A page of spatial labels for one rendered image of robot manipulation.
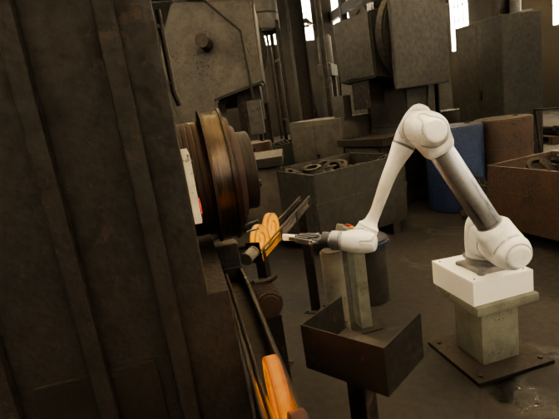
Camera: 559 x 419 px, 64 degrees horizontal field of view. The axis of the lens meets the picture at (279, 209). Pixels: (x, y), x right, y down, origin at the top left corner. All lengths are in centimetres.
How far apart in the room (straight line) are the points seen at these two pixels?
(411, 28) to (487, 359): 356
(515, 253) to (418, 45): 347
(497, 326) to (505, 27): 446
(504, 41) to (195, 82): 371
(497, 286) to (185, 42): 330
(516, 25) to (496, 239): 461
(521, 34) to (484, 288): 461
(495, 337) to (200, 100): 313
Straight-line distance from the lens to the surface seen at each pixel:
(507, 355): 244
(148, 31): 114
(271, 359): 104
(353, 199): 397
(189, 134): 148
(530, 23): 650
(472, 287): 213
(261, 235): 222
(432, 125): 175
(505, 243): 197
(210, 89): 428
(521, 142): 515
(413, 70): 503
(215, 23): 434
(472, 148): 486
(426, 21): 526
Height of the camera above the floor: 132
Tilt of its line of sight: 13 degrees down
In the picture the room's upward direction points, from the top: 9 degrees counter-clockwise
